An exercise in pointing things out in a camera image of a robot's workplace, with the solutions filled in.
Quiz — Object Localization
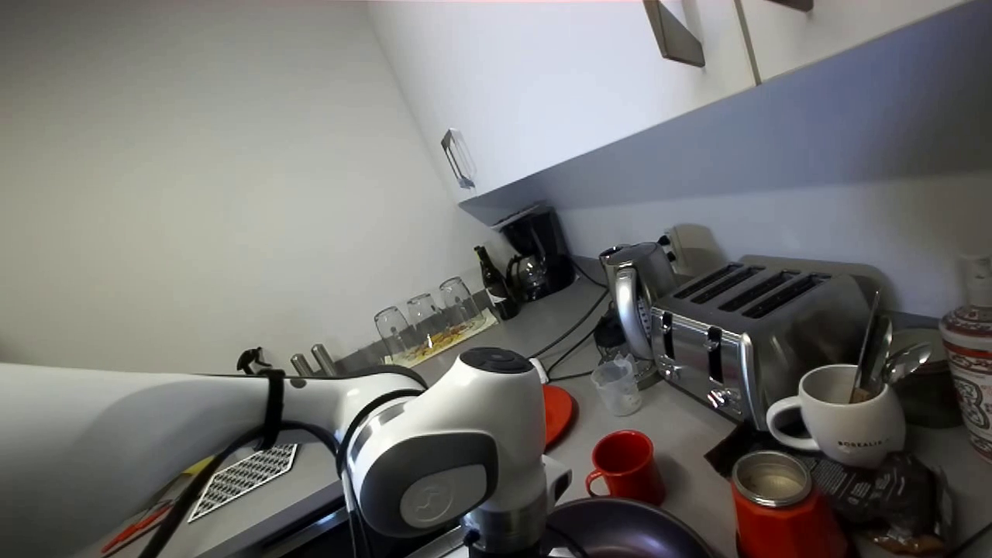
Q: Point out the black frying pan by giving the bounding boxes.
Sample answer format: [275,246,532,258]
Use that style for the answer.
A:
[543,497,718,558]

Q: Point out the clear drinking glass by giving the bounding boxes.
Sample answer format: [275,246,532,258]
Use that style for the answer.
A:
[402,289,446,342]
[433,273,481,326]
[373,301,418,355]

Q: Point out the black coffee machine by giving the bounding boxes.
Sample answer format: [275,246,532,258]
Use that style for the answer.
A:
[499,205,581,304]

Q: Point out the yellowish tray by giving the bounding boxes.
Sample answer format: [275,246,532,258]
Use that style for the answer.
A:
[393,306,502,373]

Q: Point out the black round base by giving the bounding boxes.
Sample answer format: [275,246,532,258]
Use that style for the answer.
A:
[592,311,634,354]

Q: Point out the steel electric kettle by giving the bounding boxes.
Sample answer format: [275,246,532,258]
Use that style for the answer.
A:
[601,219,732,367]

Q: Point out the red plate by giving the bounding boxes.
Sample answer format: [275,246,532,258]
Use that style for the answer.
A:
[539,382,584,456]

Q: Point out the clear plastic cup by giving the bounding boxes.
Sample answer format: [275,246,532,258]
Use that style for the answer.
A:
[585,355,647,422]

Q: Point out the red cup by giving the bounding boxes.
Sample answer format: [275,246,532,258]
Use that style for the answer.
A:
[584,427,661,507]

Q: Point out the silver four-slot toaster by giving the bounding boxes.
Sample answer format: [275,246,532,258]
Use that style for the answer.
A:
[647,251,883,435]

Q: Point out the black coaster mat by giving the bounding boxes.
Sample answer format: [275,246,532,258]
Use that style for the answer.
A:
[705,415,794,481]

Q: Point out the white mesh trivet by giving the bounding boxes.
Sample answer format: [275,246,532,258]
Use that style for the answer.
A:
[183,440,307,527]

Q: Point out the red metal canister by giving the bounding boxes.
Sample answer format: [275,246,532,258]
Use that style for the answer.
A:
[729,445,852,558]

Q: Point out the white ceramic mug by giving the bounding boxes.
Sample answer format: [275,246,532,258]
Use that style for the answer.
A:
[762,361,911,472]

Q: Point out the metal spoon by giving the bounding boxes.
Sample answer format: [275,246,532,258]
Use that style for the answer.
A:
[883,342,937,389]

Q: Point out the red thin sticks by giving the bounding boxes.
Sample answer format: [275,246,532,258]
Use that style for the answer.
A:
[96,499,183,558]

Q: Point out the patterned ceramic soap dispenser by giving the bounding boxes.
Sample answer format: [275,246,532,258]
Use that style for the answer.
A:
[937,246,992,459]

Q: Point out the long black power cable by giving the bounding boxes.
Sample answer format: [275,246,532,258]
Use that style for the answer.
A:
[531,285,615,384]

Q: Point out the white wall cabinet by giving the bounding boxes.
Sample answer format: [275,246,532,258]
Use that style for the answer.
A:
[367,0,974,227]

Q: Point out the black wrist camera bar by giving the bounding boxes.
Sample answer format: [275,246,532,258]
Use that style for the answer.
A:
[543,469,576,511]

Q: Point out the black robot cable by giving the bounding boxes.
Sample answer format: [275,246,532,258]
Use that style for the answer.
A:
[138,361,432,558]

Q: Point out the metal utensil handle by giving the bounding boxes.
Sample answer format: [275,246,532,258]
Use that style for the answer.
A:
[851,285,889,404]

